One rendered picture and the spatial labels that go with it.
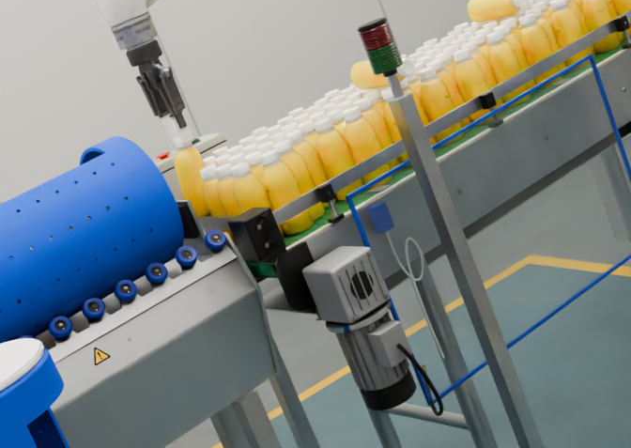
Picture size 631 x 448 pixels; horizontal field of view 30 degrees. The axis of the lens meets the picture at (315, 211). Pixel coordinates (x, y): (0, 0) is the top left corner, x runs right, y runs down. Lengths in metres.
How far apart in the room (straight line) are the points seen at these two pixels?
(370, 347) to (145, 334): 0.45
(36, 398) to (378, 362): 0.78
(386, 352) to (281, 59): 3.46
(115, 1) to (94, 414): 0.87
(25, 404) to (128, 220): 0.58
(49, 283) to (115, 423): 0.32
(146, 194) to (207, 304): 0.26
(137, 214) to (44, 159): 2.94
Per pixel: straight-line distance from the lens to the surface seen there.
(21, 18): 5.26
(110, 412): 2.36
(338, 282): 2.30
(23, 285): 2.24
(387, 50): 2.36
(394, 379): 2.41
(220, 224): 2.57
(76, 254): 2.27
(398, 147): 2.58
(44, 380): 1.90
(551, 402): 3.44
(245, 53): 5.58
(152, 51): 2.59
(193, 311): 2.40
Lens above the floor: 1.50
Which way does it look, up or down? 13 degrees down
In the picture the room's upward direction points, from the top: 22 degrees counter-clockwise
